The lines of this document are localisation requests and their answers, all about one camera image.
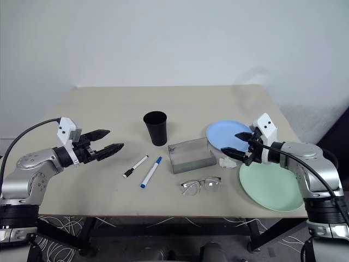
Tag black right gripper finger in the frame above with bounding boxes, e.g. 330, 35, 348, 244
220, 146, 248, 162
234, 132, 256, 142

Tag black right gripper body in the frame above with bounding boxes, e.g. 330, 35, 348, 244
244, 129, 264, 166

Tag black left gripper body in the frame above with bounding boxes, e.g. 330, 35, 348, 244
72, 135, 99, 165

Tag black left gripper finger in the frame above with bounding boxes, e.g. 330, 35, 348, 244
86, 129, 111, 143
95, 142, 125, 162

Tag white tissue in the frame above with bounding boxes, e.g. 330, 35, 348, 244
219, 157, 237, 169

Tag white marker with black cap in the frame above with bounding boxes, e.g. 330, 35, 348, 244
122, 154, 149, 180

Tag green round plate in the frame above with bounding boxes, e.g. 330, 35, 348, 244
239, 160, 305, 212

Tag clear-framed eyeglasses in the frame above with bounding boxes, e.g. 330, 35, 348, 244
179, 176, 222, 197

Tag grey rectangular sponge block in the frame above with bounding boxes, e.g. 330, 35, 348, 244
167, 137, 218, 175

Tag white marker with blue cap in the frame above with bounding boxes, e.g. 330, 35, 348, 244
140, 156, 163, 189

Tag blue round plate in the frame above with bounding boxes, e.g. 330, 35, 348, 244
206, 119, 253, 153

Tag black plastic cup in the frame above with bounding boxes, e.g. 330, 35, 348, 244
143, 110, 168, 146

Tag black panel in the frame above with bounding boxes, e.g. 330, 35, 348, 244
315, 100, 349, 164

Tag dark rounded shape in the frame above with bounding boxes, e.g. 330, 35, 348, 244
200, 241, 233, 262

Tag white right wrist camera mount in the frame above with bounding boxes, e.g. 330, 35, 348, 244
250, 112, 278, 165

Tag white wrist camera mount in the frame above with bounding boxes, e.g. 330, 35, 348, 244
57, 117, 83, 165
250, 112, 278, 165

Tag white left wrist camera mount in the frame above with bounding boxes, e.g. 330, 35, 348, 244
57, 117, 83, 165

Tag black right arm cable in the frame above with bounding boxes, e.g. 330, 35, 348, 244
255, 140, 349, 262

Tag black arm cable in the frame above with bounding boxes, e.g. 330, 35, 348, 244
255, 140, 349, 262
0, 117, 62, 181

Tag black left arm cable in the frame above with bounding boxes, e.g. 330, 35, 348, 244
0, 117, 62, 181

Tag black metal table frame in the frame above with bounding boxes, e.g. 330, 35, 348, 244
35, 217, 309, 256

